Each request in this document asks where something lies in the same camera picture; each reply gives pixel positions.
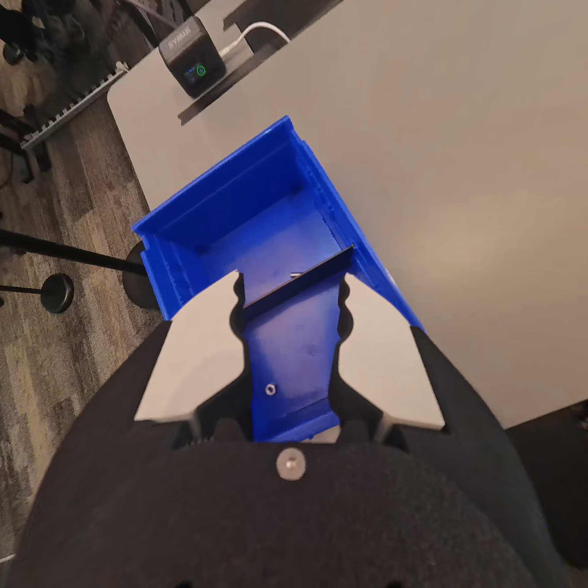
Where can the black bin divider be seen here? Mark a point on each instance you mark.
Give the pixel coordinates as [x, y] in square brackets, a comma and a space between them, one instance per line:
[298, 285]

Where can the black power station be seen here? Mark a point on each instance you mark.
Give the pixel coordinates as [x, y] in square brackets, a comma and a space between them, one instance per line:
[193, 50]

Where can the black round-base floor stand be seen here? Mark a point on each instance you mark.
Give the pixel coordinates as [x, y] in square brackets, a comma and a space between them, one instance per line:
[57, 294]

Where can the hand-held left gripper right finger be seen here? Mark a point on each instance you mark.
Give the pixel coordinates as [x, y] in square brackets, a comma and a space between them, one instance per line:
[386, 363]

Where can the blue plastic bin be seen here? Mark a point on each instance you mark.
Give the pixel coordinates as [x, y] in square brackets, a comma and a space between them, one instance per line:
[257, 229]

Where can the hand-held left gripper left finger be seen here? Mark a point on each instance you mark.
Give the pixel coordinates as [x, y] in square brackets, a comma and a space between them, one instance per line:
[197, 358]

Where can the black marker sign stand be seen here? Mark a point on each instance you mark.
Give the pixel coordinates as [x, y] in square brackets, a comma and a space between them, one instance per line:
[138, 285]

